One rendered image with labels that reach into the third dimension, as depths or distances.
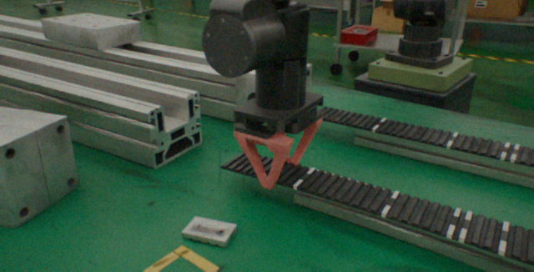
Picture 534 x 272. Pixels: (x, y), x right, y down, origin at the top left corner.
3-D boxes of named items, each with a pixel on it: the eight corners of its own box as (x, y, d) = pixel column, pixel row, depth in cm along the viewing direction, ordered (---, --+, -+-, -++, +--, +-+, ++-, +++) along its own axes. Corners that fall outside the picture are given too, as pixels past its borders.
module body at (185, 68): (267, 106, 83) (267, 62, 80) (236, 123, 76) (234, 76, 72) (10, 47, 123) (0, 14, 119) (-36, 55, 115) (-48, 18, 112)
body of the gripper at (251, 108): (231, 124, 49) (229, 58, 46) (278, 99, 57) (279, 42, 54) (282, 138, 45) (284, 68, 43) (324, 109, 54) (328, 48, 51)
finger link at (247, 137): (233, 188, 52) (231, 113, 48) (265, 163, 58) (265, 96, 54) (283, 205, 49) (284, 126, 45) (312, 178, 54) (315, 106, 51)
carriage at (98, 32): (143, 52, 97) (139, 21, 95) (101, 63, 89) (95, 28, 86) (93, 42, 105) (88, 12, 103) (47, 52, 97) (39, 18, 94)
